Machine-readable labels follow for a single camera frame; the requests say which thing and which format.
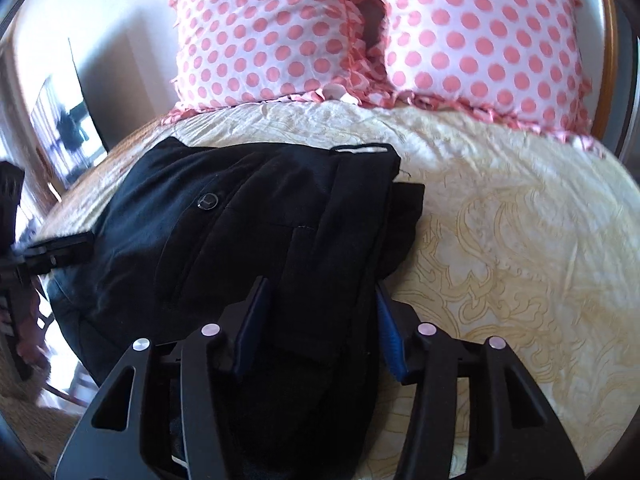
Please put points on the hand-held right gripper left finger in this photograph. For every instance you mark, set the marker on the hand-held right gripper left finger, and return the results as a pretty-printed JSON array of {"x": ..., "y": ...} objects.
[{"x": 252, "y": 330}]

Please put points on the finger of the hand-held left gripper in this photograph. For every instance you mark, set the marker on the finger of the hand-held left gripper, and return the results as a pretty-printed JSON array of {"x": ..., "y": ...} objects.
[{"x": 60, "y": 254}]

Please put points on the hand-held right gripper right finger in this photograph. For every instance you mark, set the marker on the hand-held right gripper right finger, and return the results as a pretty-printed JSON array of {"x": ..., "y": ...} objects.
[{"x": 392, "y": 340}]

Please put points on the black pants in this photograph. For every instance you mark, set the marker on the black pants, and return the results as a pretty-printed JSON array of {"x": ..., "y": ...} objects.
[{"x": 275, "y": 240}]

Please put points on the person's left hand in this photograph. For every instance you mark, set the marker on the person's left hand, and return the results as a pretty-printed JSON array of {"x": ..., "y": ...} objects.
[{"x": 32, "y": 340}]

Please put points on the yellow patterned bedspread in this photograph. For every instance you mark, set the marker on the yellow patterned bedspread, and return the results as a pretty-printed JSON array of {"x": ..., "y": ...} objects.
[{"x": 500, "y": 260}]

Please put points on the large pink polka dot pillow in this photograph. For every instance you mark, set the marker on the large pink polka dot pillow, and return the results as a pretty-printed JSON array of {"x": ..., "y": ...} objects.
[{"x": 260, "y": 35}]

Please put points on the small pink polka dot pillow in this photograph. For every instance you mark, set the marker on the small pink polka dot pillow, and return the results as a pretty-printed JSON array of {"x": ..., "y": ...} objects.
[{"x": 490, "y": 45}]

